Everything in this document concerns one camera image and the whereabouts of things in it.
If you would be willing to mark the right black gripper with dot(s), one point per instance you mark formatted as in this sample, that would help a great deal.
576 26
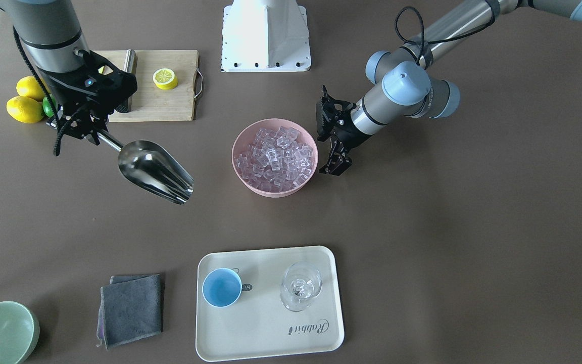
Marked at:
64 95

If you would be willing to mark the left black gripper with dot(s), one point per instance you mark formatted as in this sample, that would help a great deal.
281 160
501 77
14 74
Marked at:
346 134

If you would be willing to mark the silver metal ice scoop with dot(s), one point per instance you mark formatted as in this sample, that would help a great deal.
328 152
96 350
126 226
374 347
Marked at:
152 168

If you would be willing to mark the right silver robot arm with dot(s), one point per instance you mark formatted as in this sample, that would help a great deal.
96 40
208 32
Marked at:
50 32

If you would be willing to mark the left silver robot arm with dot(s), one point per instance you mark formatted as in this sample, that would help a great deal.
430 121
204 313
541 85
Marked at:
401 85

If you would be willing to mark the pink bowl of ice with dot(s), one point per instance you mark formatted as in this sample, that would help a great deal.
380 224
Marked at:
274 157

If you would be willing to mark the light blue cup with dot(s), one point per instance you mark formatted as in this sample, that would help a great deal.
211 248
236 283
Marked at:
222 287

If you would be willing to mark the green lime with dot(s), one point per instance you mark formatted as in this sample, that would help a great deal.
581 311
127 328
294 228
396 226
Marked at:
49 106

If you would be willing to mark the whole yellow lemon upper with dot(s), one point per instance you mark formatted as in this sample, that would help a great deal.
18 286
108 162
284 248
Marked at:
29 87

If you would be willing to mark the whole yellow lemon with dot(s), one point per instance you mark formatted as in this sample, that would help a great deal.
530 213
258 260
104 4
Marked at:
24 109
29 87

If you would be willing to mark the steel muddler bar tool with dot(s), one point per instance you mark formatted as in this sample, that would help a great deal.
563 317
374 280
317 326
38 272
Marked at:
129 67

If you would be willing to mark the whole yellow lemon lower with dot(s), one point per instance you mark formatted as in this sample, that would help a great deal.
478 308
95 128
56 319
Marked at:
24 109

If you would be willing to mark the bamboo cutting board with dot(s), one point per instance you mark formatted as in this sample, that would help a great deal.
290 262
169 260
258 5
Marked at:
151 104

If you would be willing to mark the half lemon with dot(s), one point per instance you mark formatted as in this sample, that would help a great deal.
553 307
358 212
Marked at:
165 78

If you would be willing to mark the clear wine glass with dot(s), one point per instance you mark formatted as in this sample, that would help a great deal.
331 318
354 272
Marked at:
300 286

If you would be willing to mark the cream serving tray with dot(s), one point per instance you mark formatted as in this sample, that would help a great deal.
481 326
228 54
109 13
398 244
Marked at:
258 325

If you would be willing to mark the grey folded cloth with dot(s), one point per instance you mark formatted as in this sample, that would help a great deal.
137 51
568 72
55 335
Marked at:
131 309

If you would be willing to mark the light green bowl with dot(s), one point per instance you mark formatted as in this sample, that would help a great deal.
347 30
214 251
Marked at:
19 332

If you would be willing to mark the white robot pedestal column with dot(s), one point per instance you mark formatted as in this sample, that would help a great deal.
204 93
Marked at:
265 36

